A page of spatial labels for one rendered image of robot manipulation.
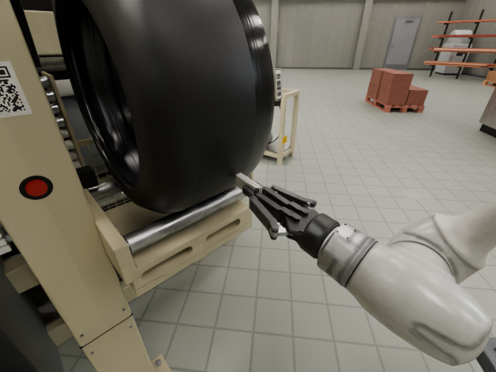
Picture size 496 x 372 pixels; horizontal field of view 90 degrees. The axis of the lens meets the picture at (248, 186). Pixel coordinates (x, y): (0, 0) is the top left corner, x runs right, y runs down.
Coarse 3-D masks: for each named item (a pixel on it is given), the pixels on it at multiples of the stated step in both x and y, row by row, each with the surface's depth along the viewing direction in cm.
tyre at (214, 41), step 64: (64, 0) 48; (128, 0) 33; (192, 0) 37; (128, 64) 35; (192, 64) 36; (256, 64) 44; (128, 128) 80; (192, 128) 39; (256, 128) 48; (128, 192) 60; (192, 192) 48
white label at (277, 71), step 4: (276, 68) 49; (280, 68) 51; (276, 72) 49; (280, 72) 51; (276, 76) 49; (280, 76) 51; (276, 80) 49; (280, 80) 51; (276, 84) 49; (280, 84) 52; (276, 88) 49; (280, 88) 52; (276, 92) 50; (280, 92) 52; (276, 96) 50; (280, 96) 52; (276, 100) 50
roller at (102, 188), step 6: (108, 180) 74; (96, 186) 71; (102, 186) 72; (108, 186) 73; (114, 186) 74; (90, 192) 70; (96, 192) 71; (102, 192) 72; (108, 192) 73; (114, 192) 74; (96, 198) 71; (102, 198) 73
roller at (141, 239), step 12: (228, 192) 69; (240, 192) 71; (204, 204) 64; (216, 204) 66; (228, 204) 69; (168, 216) 59; (180, 216) 60; (192, 216) 61; (204, 216) 64; (144, 228) 55; (156, 228) 56; (168, 228) 58; (180, 228) 60; (132, 240) 53; (144, 240) 54; (156, 240) 56; (132, 252) 53
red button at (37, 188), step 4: (32, 180) 43; (36, 180) 43; (40, 180) 43; (28, 184) 42; (32, 184) 43; (36, 184) 43; (40, 184) 43; (44, 184) 44; (28, 188) 42; (32, 188) 43; (36, 188) 43; (40, 188) 44; (44, 188) 44; (28, 192) 43; (32, 192) 43; (36, 192) 43; (40, 192) 44; (44, 192) 44
